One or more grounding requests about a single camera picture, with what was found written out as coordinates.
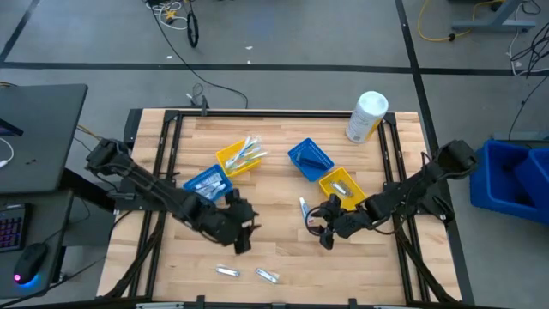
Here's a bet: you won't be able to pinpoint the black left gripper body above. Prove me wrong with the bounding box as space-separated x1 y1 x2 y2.
205 188 258 255

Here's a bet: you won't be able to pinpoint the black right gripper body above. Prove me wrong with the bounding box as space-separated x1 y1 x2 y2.
319 193 370 251

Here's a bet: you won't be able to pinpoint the dark blue disposable razor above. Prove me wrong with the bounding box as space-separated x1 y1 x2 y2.
298 157 329 172
294 151 327 167

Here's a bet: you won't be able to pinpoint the blue white toothbrush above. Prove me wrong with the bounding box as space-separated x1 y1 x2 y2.
232 152 269 173
226 136 252 167

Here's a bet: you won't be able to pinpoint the green white toothbrush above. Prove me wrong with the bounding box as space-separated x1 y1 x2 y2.
228 147 262 170

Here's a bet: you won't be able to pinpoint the yellow plastic basket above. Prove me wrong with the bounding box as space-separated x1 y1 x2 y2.
317 167 368 212
214 139 262 178

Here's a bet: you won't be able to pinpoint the blue plastic basket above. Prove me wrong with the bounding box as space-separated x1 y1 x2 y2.
183 164 234 203
287 137 335 183

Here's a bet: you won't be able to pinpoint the white wipes canister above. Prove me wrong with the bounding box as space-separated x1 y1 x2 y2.
345 90 389 144

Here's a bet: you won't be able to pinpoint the black corner plate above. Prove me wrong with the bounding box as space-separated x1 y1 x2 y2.
123 108 143 147

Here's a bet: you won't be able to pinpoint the large blue storage bin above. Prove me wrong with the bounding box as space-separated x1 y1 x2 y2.
469 139 549 224

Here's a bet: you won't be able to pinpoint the black keyboard desk shelf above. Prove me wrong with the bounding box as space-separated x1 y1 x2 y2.
0 191 75 300

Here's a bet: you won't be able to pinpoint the black computer mouse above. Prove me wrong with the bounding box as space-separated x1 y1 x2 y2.
12 242 49 285

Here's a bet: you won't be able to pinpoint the black desk top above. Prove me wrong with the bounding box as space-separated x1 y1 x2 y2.
0 83 89 195

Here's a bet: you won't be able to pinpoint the black backlit keyboard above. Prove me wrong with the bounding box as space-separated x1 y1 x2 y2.
0 203 27 253

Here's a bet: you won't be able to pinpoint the black monitor edge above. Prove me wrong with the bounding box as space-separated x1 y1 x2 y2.
0 118 25 137

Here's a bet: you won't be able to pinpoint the gray desk leg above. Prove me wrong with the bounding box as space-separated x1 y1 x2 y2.
450 0 537 32

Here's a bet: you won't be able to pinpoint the long black floor cable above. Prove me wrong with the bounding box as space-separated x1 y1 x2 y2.
148 0 250 109

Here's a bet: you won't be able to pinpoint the yellow thin wires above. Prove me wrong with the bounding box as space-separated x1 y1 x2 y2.
75 124 104 142

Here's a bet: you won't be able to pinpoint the black cable loop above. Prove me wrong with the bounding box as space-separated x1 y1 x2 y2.
186 10 201 48

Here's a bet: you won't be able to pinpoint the yellow floor cable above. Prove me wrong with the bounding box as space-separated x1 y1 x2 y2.
418 0 503 43

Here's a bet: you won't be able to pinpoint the thin black floor cable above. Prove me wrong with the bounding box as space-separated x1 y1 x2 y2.
508 76 549 141

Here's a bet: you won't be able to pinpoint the white desk cable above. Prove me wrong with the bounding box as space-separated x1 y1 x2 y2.
0 136 15 169

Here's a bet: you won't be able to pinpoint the black white cable bundle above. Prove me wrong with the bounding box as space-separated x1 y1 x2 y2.
508 21 549 78

